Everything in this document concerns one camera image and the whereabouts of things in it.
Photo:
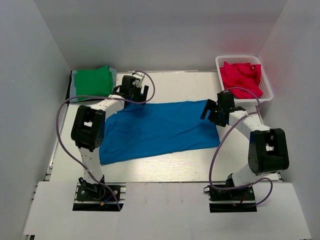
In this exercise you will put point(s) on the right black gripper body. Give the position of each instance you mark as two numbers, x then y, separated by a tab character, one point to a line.
221	122

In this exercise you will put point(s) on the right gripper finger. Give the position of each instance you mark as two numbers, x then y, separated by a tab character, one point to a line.
210	106
214	115

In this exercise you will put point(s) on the grey folded t-shirt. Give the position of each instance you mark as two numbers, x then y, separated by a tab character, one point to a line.
113	72

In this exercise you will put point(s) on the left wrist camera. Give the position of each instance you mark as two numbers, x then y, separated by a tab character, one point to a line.
138	78

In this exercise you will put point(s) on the red t-shirt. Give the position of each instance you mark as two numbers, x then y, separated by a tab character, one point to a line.
243	75

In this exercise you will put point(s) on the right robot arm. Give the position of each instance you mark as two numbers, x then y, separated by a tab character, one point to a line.
267	150

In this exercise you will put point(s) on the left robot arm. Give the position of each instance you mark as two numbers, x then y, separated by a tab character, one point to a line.
89	125

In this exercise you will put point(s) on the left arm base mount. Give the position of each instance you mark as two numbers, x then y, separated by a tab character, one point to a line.
93	197

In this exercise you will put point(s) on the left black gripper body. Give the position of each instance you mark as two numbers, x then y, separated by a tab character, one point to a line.
136	94

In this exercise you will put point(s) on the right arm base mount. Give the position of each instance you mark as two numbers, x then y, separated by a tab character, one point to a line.
231	201

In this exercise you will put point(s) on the blue t-shirt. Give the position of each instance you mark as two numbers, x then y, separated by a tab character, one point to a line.
153	129

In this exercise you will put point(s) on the green folded t-shirt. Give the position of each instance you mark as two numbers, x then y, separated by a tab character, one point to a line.
94	82

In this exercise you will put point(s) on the black folded t-shirt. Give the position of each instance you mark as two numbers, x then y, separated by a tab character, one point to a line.
71	90

